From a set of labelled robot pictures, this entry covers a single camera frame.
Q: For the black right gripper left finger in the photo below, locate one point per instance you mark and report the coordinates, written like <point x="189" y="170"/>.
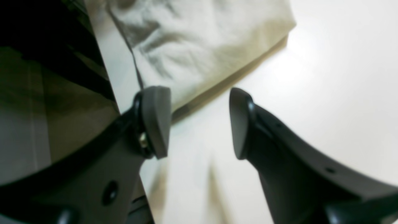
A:
<point x="97" y="183"/>

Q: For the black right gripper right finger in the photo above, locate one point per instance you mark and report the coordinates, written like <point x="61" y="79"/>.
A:
<point x="302" y="185"/>

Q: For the beige t-shirt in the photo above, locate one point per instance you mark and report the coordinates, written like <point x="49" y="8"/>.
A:
<point x="193" y="47"/>

